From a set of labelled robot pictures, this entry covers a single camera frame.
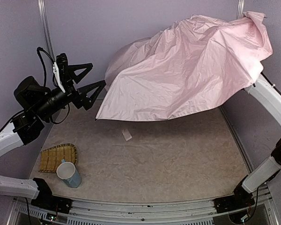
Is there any pink black folding umbrella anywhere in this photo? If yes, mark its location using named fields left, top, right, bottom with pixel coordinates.
left=96, top=11, right=273, bottom=122

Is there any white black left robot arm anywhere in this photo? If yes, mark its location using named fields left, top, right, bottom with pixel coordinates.
left=0, top=63, right=106, bottom=200

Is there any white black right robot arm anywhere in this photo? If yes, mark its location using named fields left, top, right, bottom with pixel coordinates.
left=236, top=74, right=281, bottom=193

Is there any woven bamboo tray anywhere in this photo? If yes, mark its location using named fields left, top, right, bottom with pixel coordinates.
left=38, top=143, right=78, bottom=173

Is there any light blue cup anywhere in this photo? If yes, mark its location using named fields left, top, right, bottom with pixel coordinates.
left=56, top=159, right=81, bottom=188

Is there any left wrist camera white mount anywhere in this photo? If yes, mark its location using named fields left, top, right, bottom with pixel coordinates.
left=52, top=53, right=70, bottom=95

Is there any left black camera cable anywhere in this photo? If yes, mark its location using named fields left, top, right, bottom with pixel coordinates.
left=37, top=46, right=56, bottom=87

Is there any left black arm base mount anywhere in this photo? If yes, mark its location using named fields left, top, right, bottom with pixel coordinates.
left=31, top=178, right=72, bottom=214

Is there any right aluminium corner post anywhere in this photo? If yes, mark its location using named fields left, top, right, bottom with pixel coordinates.
left=236, top=0, right=245, bottom=19

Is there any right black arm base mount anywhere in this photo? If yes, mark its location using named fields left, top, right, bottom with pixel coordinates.
left=214, top=185, right=255, bottom=214

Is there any aluminium front rail frame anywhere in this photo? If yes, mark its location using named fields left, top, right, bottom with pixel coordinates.
left=6, top=186, right=280, bottom=225

